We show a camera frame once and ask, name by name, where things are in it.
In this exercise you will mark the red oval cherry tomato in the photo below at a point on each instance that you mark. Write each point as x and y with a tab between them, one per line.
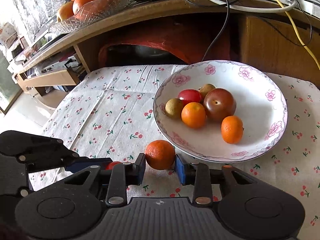
190	95

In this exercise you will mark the dark orange mandarin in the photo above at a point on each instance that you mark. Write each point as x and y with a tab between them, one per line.
160	155

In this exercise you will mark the brown longan fruit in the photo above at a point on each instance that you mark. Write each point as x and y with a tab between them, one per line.
205	89

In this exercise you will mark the white power strip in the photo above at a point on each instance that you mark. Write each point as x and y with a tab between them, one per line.
309	6

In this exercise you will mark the red cloth under cabinet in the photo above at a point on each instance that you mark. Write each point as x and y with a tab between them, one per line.
165	41

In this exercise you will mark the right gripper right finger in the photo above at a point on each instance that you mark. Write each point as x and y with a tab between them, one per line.
197	175

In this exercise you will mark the dark red plum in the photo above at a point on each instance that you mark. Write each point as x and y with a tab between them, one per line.
219	104

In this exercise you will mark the yellow apple in dish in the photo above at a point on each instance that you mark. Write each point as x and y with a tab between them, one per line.
65	11

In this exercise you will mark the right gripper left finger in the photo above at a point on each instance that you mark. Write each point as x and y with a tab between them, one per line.
121	177

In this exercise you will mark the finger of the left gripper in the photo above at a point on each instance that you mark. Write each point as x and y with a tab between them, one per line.
83	162

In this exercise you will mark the white floral ceramic bowl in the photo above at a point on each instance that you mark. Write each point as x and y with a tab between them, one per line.
260	105

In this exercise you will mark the cherry print tablecloth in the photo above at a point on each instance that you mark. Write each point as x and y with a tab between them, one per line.
110	114

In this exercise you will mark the small orange mandarin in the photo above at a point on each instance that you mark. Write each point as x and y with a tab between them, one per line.
232	129
194	115

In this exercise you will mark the glass fruit dish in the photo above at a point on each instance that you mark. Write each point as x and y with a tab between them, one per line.
90	13

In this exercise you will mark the wooden tv cabinet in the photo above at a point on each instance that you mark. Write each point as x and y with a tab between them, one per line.
266	42

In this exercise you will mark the round red tomato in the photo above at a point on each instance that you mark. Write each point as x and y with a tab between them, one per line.
110	165

